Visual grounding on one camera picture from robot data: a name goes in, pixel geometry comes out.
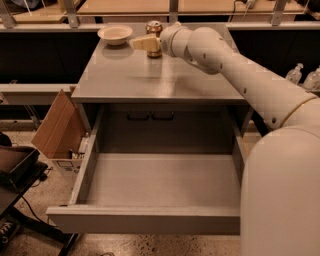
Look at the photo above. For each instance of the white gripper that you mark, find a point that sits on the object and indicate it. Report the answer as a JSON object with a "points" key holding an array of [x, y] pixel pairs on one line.
{"points": [[167, 40]]}

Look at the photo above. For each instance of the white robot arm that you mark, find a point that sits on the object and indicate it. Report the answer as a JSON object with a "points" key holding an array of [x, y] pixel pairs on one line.
{"points": [[280, 185]]}

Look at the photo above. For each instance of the white ceramic bowl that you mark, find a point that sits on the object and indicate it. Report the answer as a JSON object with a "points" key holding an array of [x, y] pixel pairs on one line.
{"points": [[115, 35]]}

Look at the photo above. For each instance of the clear sanitizer bottle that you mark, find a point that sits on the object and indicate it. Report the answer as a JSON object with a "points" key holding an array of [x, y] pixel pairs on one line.
{"points": [[312, 81], [295, 74]]}

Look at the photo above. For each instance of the brown cardboard box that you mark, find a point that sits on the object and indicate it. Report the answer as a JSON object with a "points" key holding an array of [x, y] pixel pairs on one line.
{"points": [[59, 136]]}

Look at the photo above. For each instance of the open grey top drawer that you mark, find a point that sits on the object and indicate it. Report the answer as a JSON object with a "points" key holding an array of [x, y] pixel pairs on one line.
{"points": [[168, 171]]}

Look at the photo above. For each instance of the orange soda can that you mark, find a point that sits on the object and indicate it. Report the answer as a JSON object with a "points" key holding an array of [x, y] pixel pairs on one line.
{"points": [[154, 27]]}

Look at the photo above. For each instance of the grey metal cabinet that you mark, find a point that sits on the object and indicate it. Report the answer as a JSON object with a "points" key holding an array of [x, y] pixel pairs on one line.
{"points": [[160, 105]]}

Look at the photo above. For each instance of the black tray on cart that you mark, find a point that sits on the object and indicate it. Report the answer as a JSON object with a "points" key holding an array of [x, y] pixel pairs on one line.
{"points": [[14, 161]]}

